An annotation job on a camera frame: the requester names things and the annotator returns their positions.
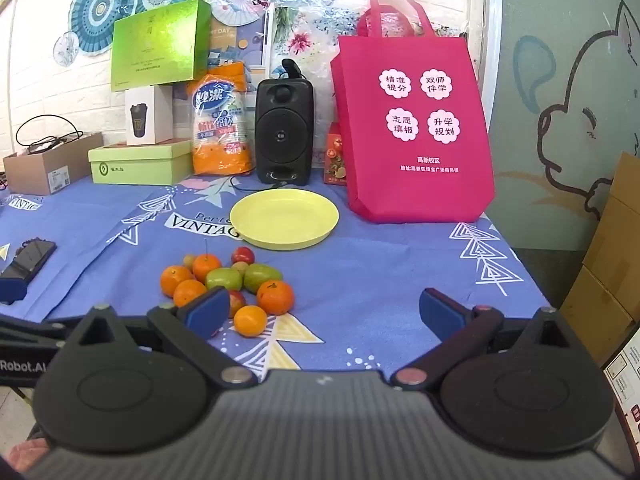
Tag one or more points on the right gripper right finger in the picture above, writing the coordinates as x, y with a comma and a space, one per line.
463, 333

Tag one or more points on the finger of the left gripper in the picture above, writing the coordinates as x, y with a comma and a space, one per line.
26, 264

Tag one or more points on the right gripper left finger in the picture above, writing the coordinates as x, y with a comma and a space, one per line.
186, 332

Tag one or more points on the red tomato front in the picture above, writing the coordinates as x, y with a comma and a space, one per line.
236, 302

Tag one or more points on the red tomato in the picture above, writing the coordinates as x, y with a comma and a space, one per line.
243, 254
236, 302

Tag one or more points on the yellow-orange tangerine front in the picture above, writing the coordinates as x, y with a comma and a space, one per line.
250, 321

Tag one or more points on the green fruit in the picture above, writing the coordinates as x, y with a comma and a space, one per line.
227, 278
257, 274

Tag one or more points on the orange tangerine with stem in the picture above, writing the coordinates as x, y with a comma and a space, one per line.
204, 263

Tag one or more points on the brown longan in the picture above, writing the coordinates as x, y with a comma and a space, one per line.
240, 266
188, 261

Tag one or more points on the deep orange tangerine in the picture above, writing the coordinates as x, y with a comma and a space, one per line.
275, 297

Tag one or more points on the red tomato back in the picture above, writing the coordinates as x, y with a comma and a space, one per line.
243, 254

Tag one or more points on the brown cardboard box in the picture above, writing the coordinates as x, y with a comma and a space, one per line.
49, 172

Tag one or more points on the blue printed tablecloth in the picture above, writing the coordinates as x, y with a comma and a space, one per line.
356, 293

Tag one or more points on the yellow plastic plate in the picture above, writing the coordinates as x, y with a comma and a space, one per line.
284, 219

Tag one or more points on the stacked cardboard boxes right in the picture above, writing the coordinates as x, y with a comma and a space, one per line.
602, 306

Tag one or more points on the flat light green box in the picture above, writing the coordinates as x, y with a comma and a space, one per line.
165, 163

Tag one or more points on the white cup box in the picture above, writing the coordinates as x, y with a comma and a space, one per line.
149, 115

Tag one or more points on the pink tote bag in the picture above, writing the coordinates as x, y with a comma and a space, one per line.
413, 128

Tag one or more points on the red tomato snack box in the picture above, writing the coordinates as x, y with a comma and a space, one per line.
334, 169

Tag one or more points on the small pale paper fan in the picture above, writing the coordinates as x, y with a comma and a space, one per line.
66, 49

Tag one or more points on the orange paper cup pack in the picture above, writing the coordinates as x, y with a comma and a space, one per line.
220, 145

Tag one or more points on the black speaker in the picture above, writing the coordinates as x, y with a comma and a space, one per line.
284, 127

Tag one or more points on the large green gift box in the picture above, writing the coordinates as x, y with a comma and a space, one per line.
161, 46

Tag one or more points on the blue paper fan left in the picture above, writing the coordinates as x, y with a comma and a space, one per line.
92, 21

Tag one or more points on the blue calendar card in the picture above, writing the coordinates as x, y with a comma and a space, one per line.
230, 44

